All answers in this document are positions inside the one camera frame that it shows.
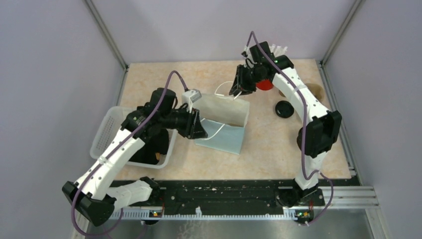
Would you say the cardboard cup carrier tray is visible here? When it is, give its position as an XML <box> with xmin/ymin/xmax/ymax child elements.
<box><xmin>306</xmin><ymin>83</ymin><xmax>325</xmax><ymax>102</ymax></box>

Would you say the clear plastic basket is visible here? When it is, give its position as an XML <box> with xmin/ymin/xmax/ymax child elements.
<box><xmin>90</xmin><ymin>106</ymin><xmax>177</xmax><ymax>169</ymax></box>

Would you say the white wrapped straws bundle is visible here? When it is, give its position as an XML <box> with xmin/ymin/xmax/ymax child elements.
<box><xmin>269</xmin><ymin>44</ymin><xmax>288</xmax><ymax>57</ymax></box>

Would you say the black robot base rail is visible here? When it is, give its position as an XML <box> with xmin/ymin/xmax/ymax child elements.
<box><xmin>108</xmin><ymin>178</ymin><xmax>360</xmax><ymax>219</ymax></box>

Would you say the black cloth in basket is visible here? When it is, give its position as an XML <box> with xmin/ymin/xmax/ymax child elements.
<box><xmin>129</xmin><ymin>129</ymin><xmax>170</xmax><ymax>165</ymax></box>

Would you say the black plastic cup lid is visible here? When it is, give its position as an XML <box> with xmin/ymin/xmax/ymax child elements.
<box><xmin>296</xmin><ymin>128</ymin><xmax>303</xmax><ymax>150</ymax></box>

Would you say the stack of black lids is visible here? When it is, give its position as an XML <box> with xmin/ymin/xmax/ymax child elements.
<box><xmin>275</xmin><ymin>101</ymin><xmax>295</xmax><ymax>119</ymax></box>

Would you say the light blue paper bag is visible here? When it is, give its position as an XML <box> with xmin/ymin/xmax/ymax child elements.
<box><xmin>193</xmin><ymin>89</ymin><xmax>250</xmax><ymax>155</ymax></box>

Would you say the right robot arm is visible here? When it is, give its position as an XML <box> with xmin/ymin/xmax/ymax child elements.
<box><xmin>229</xmin><ymin>41</ymin><xmax>342</xmax><ymax>205</ymax></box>

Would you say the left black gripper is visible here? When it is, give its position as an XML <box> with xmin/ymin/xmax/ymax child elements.
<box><xmin>160</xmin><ymin>104</ymin><xmax>208</xmax><ymax>139</ymax></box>

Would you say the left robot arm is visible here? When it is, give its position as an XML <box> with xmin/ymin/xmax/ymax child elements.
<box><xmin>62</xmin><ymin>88</ymin><xmax>208</xmax><ymax>226</ymax></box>

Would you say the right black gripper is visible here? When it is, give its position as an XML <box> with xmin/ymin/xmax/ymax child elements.
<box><xmin>229</xmin><ymin>65</ymin><xmax>267</xmax><ymax>98</ymax></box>

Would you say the red ribbed straw cup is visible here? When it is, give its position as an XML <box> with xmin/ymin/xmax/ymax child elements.
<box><xmin>256</xmin><ymin>79</ymin><xmax>274</xmax><ymax>91</ymax></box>

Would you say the white toothed cable rail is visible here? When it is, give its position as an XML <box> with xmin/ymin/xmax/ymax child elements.
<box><xmin>109</xmin><ymin>207</ymin><xmax>298</xmax><ymax>221</ymax></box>

